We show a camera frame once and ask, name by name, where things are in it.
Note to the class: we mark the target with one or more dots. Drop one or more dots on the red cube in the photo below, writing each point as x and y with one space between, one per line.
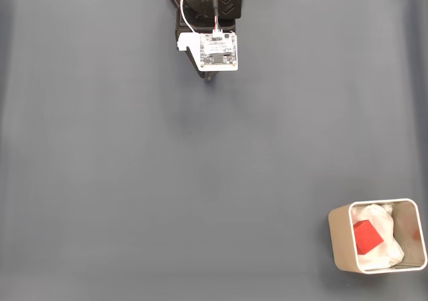
366 237

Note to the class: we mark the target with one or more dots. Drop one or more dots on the beige square metal box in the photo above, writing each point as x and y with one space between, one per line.
339 241

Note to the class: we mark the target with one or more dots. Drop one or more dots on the dark blue-grey mat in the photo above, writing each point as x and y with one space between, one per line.
200 180

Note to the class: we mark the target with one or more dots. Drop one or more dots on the white crumpled cloth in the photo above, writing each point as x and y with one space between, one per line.
384 220

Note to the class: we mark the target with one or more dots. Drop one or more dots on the camera board on white mount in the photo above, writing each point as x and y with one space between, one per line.
219 51

